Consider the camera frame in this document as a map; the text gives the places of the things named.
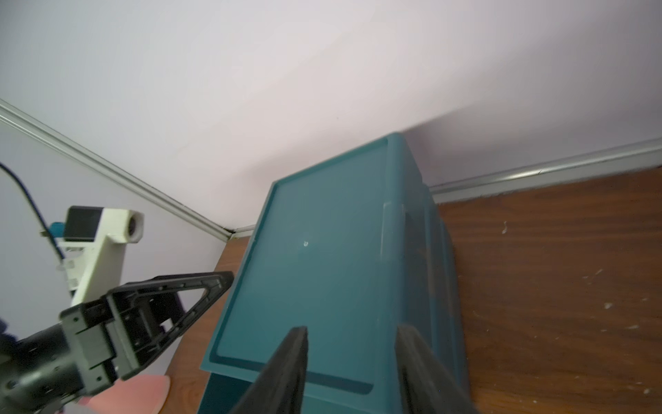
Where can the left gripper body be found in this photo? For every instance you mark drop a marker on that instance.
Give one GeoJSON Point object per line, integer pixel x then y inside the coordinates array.
{"type": "Point", "coordinates": [72, 359]}

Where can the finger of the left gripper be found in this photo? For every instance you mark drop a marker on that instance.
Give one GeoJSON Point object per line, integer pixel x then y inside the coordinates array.
{"type": "Point", "coordinates": [148, 316]}

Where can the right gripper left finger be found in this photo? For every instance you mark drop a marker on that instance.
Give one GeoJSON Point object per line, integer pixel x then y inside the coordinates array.
{"type": "Point", "coordinates": [279, 388]}

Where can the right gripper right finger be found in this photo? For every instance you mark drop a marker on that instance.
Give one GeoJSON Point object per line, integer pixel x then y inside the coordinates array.
{"type": "Point", "coordinates": [425, 385]}

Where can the teal three-drawer cabinet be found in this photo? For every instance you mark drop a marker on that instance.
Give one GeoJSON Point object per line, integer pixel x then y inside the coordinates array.
{"type": "Point", "coordinates": [350, 249]}

